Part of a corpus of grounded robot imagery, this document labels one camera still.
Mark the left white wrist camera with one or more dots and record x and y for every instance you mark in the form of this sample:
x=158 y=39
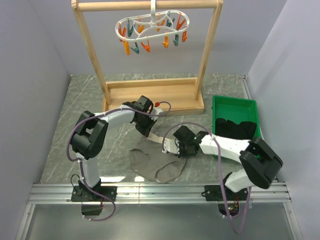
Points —
x=155 y=111

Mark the yellow clip inner left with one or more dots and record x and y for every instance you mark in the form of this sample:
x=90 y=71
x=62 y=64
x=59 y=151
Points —
x=140 y=27

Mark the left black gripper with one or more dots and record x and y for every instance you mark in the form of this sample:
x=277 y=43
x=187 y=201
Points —
x=145 y=131

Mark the aluminium mounting rail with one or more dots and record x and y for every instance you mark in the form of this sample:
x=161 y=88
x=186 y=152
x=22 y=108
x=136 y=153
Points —
x=151 y=194

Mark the green plastic bin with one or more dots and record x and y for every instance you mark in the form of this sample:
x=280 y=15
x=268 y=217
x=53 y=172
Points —
x=236 y=110

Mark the teal clip back centre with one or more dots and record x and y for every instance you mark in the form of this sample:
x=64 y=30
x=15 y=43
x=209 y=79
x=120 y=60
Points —
x=169 y=21

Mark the teal clip front left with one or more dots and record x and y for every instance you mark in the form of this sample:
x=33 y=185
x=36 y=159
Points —
x=136 y=48

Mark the teal clip back left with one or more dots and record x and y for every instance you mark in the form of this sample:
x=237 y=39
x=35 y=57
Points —
x=130 y=28

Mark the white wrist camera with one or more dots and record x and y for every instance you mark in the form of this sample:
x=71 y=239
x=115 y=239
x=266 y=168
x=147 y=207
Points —
x=155 y=111
x=171 y=146

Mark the white plastic clip hanger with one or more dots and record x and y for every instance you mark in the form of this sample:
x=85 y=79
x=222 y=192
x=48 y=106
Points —
x=151 y=30

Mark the yellow clip back centre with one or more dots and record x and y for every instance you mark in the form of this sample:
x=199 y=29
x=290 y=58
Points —
x=161 y=20

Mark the wooden hanging rack frame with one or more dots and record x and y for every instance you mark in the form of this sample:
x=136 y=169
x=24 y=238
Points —
x=184 y=94

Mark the yellow clip front right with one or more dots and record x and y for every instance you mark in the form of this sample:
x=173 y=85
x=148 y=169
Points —
x=165 y=43

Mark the yellow clip front left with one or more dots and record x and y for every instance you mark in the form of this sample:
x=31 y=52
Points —
x=127 y=48

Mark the teal clip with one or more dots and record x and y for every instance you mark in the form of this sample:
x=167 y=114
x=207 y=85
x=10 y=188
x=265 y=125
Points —
x=169 y=21
x=136 y=48
x=176 y=40
x=130 y=28

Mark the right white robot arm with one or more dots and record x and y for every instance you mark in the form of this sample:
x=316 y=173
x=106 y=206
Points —
x=260 y=164

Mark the yellow clip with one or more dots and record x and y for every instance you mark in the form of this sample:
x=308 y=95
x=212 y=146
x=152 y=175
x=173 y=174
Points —
x=161 y=20
x=127 y=48
x=140 y=27
x=165 y=43

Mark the orange clip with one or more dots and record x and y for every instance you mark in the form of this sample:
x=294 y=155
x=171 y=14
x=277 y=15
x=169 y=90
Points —
x=146 y=46
x=180 y=23
x=122 y=32
x=184 y=36

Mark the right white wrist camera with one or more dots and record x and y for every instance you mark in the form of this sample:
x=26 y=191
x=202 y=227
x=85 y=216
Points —
x=171 y=146

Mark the black garment in bin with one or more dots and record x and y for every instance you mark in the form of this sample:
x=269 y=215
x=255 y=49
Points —
x=245 y=130

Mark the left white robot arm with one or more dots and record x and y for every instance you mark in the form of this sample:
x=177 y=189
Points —
x=88 y=137

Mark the taupe underwear beige waistband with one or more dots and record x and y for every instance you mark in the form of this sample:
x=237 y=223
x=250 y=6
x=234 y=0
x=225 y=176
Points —
x=148 y=160

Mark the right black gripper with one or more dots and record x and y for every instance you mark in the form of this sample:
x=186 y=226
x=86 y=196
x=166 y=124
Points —
x=182 y=154

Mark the teal clip front right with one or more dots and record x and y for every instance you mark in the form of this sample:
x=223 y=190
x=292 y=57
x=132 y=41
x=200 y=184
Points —
x=176 y=40

